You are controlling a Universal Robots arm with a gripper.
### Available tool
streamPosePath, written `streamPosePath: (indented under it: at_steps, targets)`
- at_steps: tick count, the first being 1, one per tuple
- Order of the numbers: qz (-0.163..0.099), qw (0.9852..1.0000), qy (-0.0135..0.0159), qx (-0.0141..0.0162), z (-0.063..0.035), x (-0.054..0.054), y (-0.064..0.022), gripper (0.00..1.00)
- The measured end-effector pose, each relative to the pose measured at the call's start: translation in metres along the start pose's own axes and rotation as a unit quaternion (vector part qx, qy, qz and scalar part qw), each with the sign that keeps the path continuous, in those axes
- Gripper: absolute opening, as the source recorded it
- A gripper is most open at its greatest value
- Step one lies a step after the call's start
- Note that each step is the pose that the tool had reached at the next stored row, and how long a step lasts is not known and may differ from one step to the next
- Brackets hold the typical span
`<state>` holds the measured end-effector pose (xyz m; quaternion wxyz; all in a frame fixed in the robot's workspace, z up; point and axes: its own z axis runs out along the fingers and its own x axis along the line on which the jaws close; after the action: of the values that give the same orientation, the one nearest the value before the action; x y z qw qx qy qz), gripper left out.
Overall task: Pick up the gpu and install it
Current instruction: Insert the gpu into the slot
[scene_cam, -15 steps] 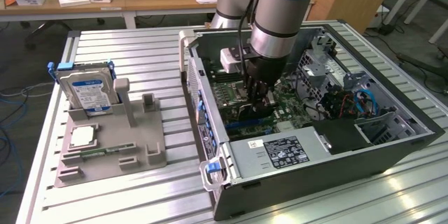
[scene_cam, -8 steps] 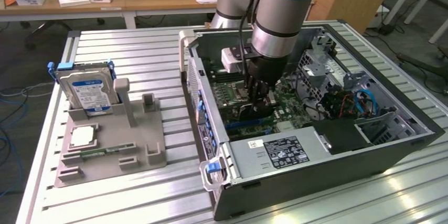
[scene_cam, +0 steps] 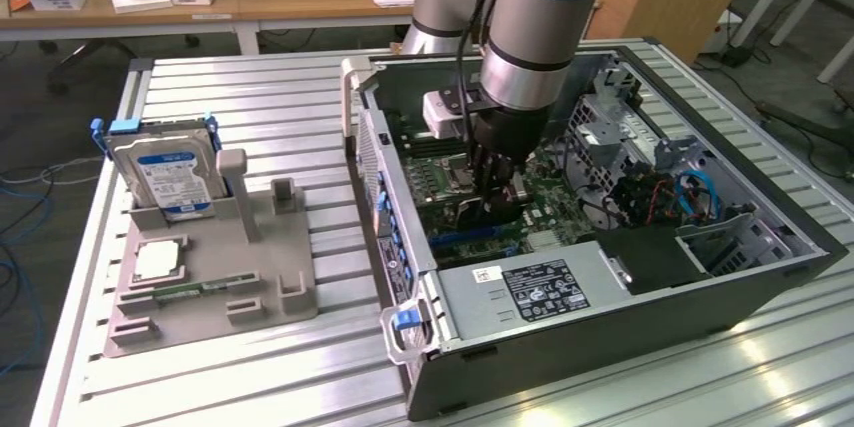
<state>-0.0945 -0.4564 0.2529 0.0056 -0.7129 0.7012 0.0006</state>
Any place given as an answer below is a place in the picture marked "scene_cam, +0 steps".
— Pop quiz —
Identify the grey metal drive cage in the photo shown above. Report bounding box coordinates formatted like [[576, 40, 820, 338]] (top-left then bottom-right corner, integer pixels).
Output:
[[566, 94, 669, 198]]

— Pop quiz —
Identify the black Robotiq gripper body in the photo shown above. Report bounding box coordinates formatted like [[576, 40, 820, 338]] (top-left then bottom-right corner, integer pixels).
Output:
[[466, 105, 552, 169]]

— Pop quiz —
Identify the black chair leg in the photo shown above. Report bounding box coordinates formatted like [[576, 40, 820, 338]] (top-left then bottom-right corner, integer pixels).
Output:
[[757, 101, 854, 148]]

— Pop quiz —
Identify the blue expansion slot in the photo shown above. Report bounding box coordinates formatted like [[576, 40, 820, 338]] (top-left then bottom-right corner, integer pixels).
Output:
[[426, 224, 509, 248]]

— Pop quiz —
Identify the hard disk with blue caddy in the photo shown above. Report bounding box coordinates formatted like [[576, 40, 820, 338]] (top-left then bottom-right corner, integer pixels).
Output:
[[90, 114, 226, 221]]

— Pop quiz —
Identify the blue floor cable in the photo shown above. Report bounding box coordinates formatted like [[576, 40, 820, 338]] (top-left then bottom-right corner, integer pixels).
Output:
[[0, 186, 55, 378]]

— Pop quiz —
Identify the wooden desk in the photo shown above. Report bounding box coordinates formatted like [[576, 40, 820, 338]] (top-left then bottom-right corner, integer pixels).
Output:
[[0, 0, 606, 56]]

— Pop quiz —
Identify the grey metal disk bay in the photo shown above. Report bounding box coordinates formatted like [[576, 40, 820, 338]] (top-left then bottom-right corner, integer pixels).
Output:
[[677, 211, 803, 278]]

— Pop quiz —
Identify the green RAM stick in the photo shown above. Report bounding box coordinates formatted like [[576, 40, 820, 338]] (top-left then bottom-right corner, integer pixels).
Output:
[[151, 279, 235, 301]]

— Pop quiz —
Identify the black office chair base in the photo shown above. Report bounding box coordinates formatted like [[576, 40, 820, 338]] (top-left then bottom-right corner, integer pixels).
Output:
[[39, 34, 202, 96]]

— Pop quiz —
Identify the grey parts rack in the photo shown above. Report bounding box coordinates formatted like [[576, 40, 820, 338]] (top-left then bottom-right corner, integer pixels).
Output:
[[103, 146, 321, 359]]

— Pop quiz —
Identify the blue wire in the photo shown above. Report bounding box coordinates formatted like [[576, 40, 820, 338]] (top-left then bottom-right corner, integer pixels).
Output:
[[673, 171, 726, 223]]

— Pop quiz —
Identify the black open PC case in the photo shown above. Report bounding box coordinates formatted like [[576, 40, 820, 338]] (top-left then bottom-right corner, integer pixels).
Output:
[[340, 44, 851, 423]]

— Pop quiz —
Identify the grey power supply unit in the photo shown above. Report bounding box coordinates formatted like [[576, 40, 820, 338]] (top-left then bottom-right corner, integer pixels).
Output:
[[433, 241, 633, 341]]

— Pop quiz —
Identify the silver CPU chip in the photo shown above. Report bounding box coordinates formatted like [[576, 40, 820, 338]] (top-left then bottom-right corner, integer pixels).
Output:
[[133, 241, 186, 281]]

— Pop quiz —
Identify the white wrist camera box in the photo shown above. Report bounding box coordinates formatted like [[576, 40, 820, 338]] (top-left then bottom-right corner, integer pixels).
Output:
[[421, 89, 500, 141]]

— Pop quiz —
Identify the black plastic air shroud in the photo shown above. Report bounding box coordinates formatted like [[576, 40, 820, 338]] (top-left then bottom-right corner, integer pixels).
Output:
[[593, 224, 713, 296]]

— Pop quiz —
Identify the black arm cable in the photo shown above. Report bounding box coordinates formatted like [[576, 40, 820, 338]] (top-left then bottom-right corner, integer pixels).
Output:
[[457, 0, 502, 118]]

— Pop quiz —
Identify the Nvidia graphics card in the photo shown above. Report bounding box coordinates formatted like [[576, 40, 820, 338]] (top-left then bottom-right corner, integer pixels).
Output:
[[448, 185, 534, 229]]

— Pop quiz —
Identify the green Dell motherboard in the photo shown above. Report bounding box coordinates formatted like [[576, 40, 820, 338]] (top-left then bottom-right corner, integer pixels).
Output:
[[386, 116, 602, 268]]

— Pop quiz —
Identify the CPU socket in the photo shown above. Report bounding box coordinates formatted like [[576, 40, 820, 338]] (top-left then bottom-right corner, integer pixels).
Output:
[[444, 154, 480, 193]]

